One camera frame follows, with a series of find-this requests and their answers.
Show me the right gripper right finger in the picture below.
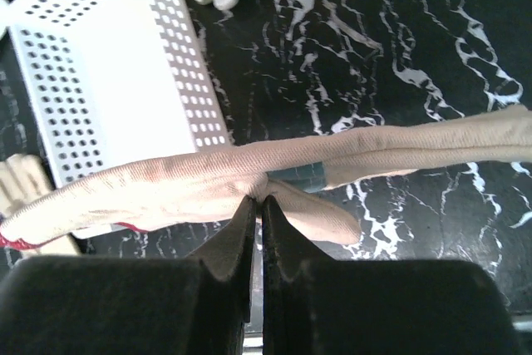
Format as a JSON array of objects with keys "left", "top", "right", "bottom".
[{"left": 262, "top": 195, "right": 333, "bottom": 354}]

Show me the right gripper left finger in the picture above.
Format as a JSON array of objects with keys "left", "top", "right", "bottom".
[{"left": 187, "top": 196, "right": 257, "bottom": 354}]

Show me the tan leather glove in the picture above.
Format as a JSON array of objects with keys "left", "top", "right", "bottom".
[
  {"left": 1, "top": 105, "right": 531, "bottom": 249},
  {"left": 1, "top": 154, "right": 81, "bottom": 258}
]

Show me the white perforated storage basket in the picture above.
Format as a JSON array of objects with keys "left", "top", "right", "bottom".
[{"left": 0, "top": 0, "right": 236, "bottom": 239}]

